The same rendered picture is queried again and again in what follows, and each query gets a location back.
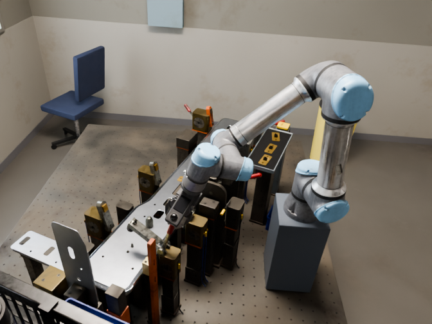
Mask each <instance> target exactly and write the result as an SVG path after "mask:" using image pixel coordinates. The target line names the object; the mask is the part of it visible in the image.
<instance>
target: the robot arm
mask: <svg viewBox="0 0 432 324"><path fill-rule="evenodd" d="M317 98H321V99H322V108H321V117H322V118H323V119H324V120H325V126H324V131H323V140H322V145H321V154H320V159H319V161H317V160H314V159H306V160H303V161H300V162H299V163H298V165H297V168H296V170H295V171H296V172H295V176H294V181H293V184H292V190H291V192H290V194H289V195H288V196H287V198H286V200H285V202H284V205H283V210H284V212H285V213H286V215H287V216H288V217H290V218H291V219H293V220H295V221H298V222H303V223H310V222H314V221H316V220H319V221H320V222H323V223H332V222H336V221H338V220H340V219H342V218H343V217H344V216H345V215H346V214H347V213H348V211H349V209H350V206H349V204H348V201H346V200H345V194H346V190H347V186H346V184H345V182H344V181H343V180H344V176H345V170H346V166H347V160H348V154H349V150H350V144H351V140H352V134H353V130H354V124H356V123H358V122H360V120H361V118H363V117H364V116H365V115H366V112H367V111H369V110H370V109H371V107H372V105H373V102H374V91H373V89H372V87H371V85H370V84H369V83H368V82H367V81H366V80H365V79H364V78H363V77H362V76H360V75H358V74H356V73H355V72H353V71H352V70H351V69H349V68H348V67H346V66H345V65H344V64H343V63H341V62H338V61H334V60H329V61H324V62H320V63H318V64H316V65H313V66H311V67H310V68H308V69H306V70H305V71H303V72H301V73H300V74H299V75H297V76H296V77H295V78H294V82H293V83H291V84H290V85H288V86H287V87H286V88H285V89H283V90H282V91H280V92H279V93H278V94H276V95H274V96H273V97H272V98H270V99H269V100H268V101H267V102H265V103H263V104H262V105H261V106H260V107H258V108H257V109H255V110H254V111H253V112H251V113H250V114H248V115H247V116H246V117H244V118H243V119H241V120H240V121H238V122H237V123H236V124H234V125H233V126H232V127H230V128H229V129H228V130H226V129H219V130H216V131H215V132H214V133H213V134H212V135H211V139H210V140H211V143H201V144H200V145H198V146H197V148H196V149H195V151H194V153H193V154H192V158H191V160H190V163H189V165H188V167H187V169H186V170H184V172H183V173H185V175H184V176H183V179H182V182H181V188H180V189H179V190H178V192H177V193H176V196H173V198H172V199H171V198H170V199H169V201H168V202H167V204H166V206H165V215H166V217H165V221H166V222H167V224H168V225H169V224H171V225H173V226H174V228H175V229H179V228H182V227H183V226H184V225H186V224H188V223H189V222H190V220H191V219H192V217H193V212H192V210H193V206H194V207H195V206H196V205H197V203H198V202H199V199H200V198H201V195H202V193H201V192H202V191H203V190H204V188H205V186H206V184H207V182H208V180H209V178H210V177H217V178H221V179H230V180H235V181H248V180H249V179H250V178H251V176H252V174H253V162H252V160H251V159H249V158H246V157H242V156H241V155H240V152H239V150H238V149H239V148H241V147H243V146H244V145H245V144H246V143H248V142H250V141H251V140H252V139H254V138H255V137H257V136H258V135H259V134H261V133H263V132H264V131H265V130H267V129H268V128H270V127H271V126H272V125H274V124H275V123H276V122H278V121H280V120H281V119H282V118H284V117H285V116H287V115H288V114H289V113H291V112H293V111H294V110H295V109H297V108H298V107H299V106H301V105H302V104H304V103H305V102H312V101H314V100H315V99H317ZM199 194H200V196H199Z"/></svg>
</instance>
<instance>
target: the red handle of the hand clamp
mask: <svg viewBox="0 0 432 324"><path fill-rule="evenodd" d="M173 231H174V226H173V225H171V224H169V226H168V229H167V231H166V237H165V239H164V242H163V244H162V248H164V249H166V247H167V244H168V241H169V238H170V236H171V234H172V233H173Z"/></svg>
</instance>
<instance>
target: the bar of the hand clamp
mask: <svg viewBox="0 0 432 324"><path fill-rule="evenodd" d="M127 231H129V232H133V231H134V232H135V233H136V234H138V235H139V236H140V237H141V238H143V239H144V240H145V241H147V242H148V241H149V240H150V239H151V238H153V239H155V240H156V249H158V248H161V249H163V250H164V252H165V254H166V253H167V250H165V249H164V248H162V247H161V246H160V245H159V243H160V244H161V245H162V244H163V242H164V240H163V239H162V238H160V237H159V236H157V235H156V234H155V233H154V232H153V231H151V230H150V229H148V228H147V227H146V226H145V225H144V224H142V223H141V222H140V221H139V220H137V219H136V218H135V217H134V218H133V219H132V220H131V221H130V222H129V223H128V225H127Z"/></svg>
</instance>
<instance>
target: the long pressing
mask: <svg viewBox="0 0 432 324"><path fill-rule="evenodd" d="M237 122H239V121H237V120H232V119H229V118H223V119H221V120H220V121H219V122H218V123H217V124H216V126H214V128H213V129H212V130H211V131H210V132H209V133H208V134H207V135H206V137H205V138H204V139H203V140H202V141H201V142H200V143H199V145H200V144H201V143H211V140H210V139H211V136H212V134H213V133H214V132H215V131H216V130H219V129H227V128H228V127H232V126H233V125H234V124H236V123H237ZM196 148H197V146H196V147H195V148H194V150H193V151H192V152H191V153H190V154H189V155H188V157H187V158H186V159H185V160H184V161H183V162H182V163H181V164H180V165H179V166H178V167H177V168H176V170H175V171H174V172H173V173H172V174H171V175H170V177H169V178H168V179H167V180H166V181H165V182H164V183H163V184H162V185H161V186H160V187H159V188H158V189H157V191H156V192H155V193H154V194H153V195H152V197H151V198H150V199H149V200H147V201H145V202H143V203H141V204H139V205H137V206H136V207H135V208H134V209H133V210H132V211H131V212H130V213H129V214H128V216H126V218H124V219H123V220H122V221H121V223H120V224H119V225H118V226H117V227H116V228H115V229H114V230H113V231H112V233H111V234H110V235H109V236H108V237H107V238H106V239H105V240H104V241H103V242H102V243H101V244H100V245H99V246H98V247H97V249H96V250H95V251H94V252H93V253H92V254H91V255H90V256H89V258H90V261H91V267H92V270H93V276H94V282H95V285H96V288H98V289H101V290H103V291H106V290H107V289H108V288H109V287H110V285H111V284H115V285H117V286H120V287H122V288H124V289H125V294H126V295H128V294H130V293H131V292H132V290H133V288H135V286H136V285H137V283H138V282H139V281H140V279H141V278H142V276H143V268H142V262H143V261H144V259H145V258H146V257H147V256H148V253H147V243H148V242H147V241H145V240H144V239H143V238H141V237H140V236H139V235H138V234H136V233H135V232H134V231H133V232H129V231H127V225H128V223H129V222H130V221H131V220H132V219H133V218H134V217H135V218H136V219H137V220H139V221H140V222H141V223H142V224H144V225H145V219H146V218H147V217H148V216H151V217H152V219H153V225H154V226H153V227H152V228H149V229H150V230H151V231H153V232H154V233H155V234H156V235H157V236H159V237H160V238H162V239H163V240H164V239H165V237H166V234H167V229H168V226H169V225H168V224H167V222H166V221H165V217H166V215H165V206H164V204H165V203H166V201H167V200H168V199H170V198H171V199H172V198H173V196H176V195H173V193H174V192H175V190H176V189H177V188H178V187H179V185H180V184H181V182H180V181H178V180H177V179H178V178H179V177H180V176H184V175H185V173H183V172H184V170H186V169H187V167H188V165H189V163H190V160H191V158H192V154H193V153H194V151H195V149H196ZM154 204H156V205H154ZM158 211H162V212H164V214H163V215H162V216H161V217H160V218H159V219H157V218H154V216H155V214H156V213H157V212H158ZM144 216H146V217H144ZM131 243H133V246H134V247H131ZM127 250H129V253H127ZM102 256H104V257H103V258H102ZM131 268H134V269H133V270H132V269H131Z"/></svg>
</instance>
